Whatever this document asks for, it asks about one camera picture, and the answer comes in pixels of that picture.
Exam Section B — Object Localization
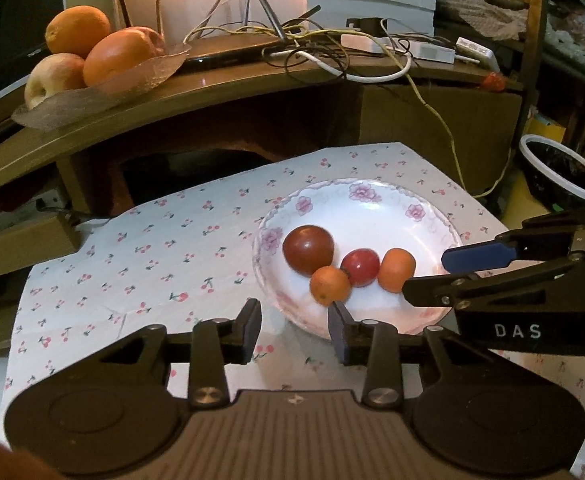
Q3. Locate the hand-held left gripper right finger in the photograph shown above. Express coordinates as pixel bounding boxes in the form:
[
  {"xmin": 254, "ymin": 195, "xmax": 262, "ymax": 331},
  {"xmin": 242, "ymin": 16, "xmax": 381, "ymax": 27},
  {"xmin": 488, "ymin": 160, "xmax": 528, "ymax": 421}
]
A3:
[{"xmin": 327, "ymin": 301, "xmax": 516, "ymax": 407}]

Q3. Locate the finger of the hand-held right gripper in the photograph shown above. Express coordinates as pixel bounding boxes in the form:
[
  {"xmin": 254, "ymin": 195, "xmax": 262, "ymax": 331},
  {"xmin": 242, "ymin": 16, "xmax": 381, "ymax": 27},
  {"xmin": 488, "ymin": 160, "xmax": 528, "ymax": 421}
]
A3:
[
  {"xmin": 441, "ymin": 209, "xmax": 585, "ymax": 272},
  {"xmin": 401, "ymin": 251, "xmax": 585, "ymax": 312}
]

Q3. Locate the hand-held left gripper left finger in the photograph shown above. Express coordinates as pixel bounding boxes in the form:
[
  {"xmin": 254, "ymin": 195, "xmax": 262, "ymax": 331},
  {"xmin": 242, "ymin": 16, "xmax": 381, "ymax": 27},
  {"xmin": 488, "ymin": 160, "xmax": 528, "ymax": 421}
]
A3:
[{"xmin": 83, "ymin": 299, "xmax": 263, "ymax": 407}]

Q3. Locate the small orange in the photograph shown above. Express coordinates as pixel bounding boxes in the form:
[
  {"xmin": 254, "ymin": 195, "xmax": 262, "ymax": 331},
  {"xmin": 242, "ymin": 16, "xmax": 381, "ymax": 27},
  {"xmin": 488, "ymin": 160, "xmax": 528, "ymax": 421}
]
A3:
[
  {"xmin": 377, "ymin": 248, "xmax": 417, "ymax": 294},
  {"xmin": 309, "ymin": 266, "xmax": 352, "ymax": 307}
]

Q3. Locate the small red tomato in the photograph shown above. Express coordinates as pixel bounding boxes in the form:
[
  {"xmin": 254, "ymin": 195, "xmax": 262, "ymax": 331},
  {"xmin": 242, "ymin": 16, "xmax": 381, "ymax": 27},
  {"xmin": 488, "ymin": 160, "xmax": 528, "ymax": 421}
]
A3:
[{"xmin": 341, "ymin": 248, "xmax": 381, "ymax": 288}]

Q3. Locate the large dark red tomato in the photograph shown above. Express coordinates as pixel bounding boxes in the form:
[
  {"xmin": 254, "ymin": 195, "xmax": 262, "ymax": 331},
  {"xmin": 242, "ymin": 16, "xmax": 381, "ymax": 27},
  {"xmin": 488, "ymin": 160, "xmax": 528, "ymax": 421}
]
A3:
[{"xmin": 282, "ymin": 225, "xmax": 335, "ymax": 277}]

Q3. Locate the white floral plate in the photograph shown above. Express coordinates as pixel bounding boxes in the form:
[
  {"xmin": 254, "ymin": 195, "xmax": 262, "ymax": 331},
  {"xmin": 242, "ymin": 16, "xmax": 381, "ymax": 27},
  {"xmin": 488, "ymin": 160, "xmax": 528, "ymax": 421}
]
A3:
[{"xmin": 251, "ymin": 178, "xmax": 466, "ymax": 339}]

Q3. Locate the black bowl with white rim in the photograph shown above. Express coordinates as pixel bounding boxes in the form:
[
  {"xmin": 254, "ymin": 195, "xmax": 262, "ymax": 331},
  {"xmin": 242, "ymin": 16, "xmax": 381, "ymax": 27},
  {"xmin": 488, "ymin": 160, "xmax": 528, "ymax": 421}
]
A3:
[{"xmin": 519, "ymin": 134, "xmax": 585, "ymax": 212}]

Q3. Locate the cherry print tablecloth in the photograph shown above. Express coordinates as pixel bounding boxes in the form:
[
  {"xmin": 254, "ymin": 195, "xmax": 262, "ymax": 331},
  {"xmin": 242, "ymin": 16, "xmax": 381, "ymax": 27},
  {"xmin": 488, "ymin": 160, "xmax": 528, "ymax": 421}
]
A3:
[{"xmin": 5, "ymin": 142, "xmax": 585, "ymax": 480}]

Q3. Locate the white perforated adapter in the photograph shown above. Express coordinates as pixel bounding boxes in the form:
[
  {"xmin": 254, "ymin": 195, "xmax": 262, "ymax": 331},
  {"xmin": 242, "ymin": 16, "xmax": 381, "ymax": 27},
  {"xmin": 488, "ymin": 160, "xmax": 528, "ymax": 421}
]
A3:
[{"xmin": 455, "ymin": 37, "xmax": 501, "ymax": 74}]

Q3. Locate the white power strip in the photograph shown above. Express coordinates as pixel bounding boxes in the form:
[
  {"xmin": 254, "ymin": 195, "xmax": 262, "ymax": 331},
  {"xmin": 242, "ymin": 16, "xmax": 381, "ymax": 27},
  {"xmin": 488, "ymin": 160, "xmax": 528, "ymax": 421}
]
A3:
[{"xmin": 341, "ymin": 34, "xmax": 456, "ymax": 65}]

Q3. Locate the curved wooden desk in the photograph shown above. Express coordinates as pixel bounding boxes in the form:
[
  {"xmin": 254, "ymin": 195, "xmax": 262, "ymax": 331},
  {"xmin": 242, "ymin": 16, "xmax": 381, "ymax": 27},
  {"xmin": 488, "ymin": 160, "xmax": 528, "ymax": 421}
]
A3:
[{"xmin": 0, "ymin": 55, "xmax": 524, "ymax": 207}]

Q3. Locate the white bubble wrap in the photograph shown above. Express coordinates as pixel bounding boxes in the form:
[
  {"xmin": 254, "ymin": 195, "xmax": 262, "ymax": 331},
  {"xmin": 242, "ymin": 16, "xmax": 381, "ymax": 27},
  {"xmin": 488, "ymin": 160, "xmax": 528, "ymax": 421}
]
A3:
[{"xmin": 441, "ymin": 0, "xmax": 529, "ymax": 42}]

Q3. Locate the wooden drawer block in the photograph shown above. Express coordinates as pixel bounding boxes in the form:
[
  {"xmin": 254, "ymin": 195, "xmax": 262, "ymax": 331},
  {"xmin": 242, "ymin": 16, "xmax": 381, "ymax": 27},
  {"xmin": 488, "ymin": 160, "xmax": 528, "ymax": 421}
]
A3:
[{"xmin": 0, "ymin": 210, "xmax": 84, "ymax": 306}]

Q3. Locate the black power adapter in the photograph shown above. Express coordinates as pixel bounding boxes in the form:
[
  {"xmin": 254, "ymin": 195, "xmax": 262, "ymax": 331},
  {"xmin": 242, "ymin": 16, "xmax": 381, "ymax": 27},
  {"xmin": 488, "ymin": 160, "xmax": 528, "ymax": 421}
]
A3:
[{"xmin": 346, "ymin": 17, "xmax": 386, "ymax": 37}]

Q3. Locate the leaf-shaped glass tray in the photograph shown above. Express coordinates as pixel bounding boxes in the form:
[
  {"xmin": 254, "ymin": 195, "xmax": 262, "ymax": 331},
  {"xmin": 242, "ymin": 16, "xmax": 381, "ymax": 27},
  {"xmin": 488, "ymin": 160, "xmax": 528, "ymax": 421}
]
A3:
[{"xmin": 11, "ymin": 42, "xmax": 193, "ymax": 129}]

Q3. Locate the black flat device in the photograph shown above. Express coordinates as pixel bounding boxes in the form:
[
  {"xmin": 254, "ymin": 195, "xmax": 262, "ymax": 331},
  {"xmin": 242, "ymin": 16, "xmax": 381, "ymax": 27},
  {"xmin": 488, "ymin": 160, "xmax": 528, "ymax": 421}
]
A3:
[{"xmin": 182, "ymin": 35, "xmax": 296, "ymax": 72}]

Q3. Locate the large oval orange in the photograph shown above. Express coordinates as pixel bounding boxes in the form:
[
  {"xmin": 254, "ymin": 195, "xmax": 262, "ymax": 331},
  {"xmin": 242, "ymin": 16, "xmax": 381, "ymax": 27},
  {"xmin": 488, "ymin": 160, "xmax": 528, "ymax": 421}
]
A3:
[{"xmin": 83, "ymin": 30, "xmax": 159, "ymax": 88}]

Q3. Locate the red apple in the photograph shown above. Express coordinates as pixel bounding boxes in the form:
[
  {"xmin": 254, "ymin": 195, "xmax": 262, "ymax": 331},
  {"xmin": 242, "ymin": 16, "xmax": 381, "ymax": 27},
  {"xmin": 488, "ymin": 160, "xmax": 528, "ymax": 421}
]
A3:
[{"xmin": 131, "ymin": 27, "xmax": 166, "ymax": 57}]

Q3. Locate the pale yellow apple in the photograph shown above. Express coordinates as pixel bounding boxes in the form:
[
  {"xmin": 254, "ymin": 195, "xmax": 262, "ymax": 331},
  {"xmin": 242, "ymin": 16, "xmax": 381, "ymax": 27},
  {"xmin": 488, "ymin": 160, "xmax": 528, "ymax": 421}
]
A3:
[{"xmin": 24, "ymin": 53, "xmax": 86, "ymax": 110}]

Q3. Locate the metal rod stand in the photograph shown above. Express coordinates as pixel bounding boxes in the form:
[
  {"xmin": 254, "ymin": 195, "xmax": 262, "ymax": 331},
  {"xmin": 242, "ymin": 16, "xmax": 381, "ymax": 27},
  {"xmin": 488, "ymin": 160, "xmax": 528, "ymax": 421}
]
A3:
[{"xmin": 244, "ymin": 0, "xmax": 289, "ymax": 42}]

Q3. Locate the round orange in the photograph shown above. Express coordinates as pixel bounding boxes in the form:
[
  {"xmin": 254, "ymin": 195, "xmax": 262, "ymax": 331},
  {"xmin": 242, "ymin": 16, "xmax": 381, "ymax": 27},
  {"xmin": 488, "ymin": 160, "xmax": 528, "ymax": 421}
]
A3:
[{"xmin": 45, "ymin": 5, "xmax": 112, "ymax": 59}]

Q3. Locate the white cable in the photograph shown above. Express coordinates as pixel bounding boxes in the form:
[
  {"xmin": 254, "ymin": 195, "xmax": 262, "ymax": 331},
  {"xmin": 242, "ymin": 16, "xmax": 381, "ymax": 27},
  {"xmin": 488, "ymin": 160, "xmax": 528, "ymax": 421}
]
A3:
[{"xmin": 262, "ymin": 35, "xmax": 413, "ymax": 83}]

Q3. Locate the wooden shelf post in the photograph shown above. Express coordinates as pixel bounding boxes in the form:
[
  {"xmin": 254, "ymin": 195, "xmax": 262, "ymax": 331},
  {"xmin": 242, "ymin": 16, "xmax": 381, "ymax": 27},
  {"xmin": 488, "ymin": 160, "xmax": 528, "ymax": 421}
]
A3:
[{"xmin": 515, "ymin": 0, "xmax": 551, "ymax": 151}]

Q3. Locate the tangle of dark cables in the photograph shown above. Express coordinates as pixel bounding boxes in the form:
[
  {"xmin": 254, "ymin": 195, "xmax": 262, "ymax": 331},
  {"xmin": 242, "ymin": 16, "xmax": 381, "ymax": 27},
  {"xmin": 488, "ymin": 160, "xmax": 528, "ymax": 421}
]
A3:
[{"xmin": 262, "ymin": 5, "xmax": 403, "ymax": 77}]

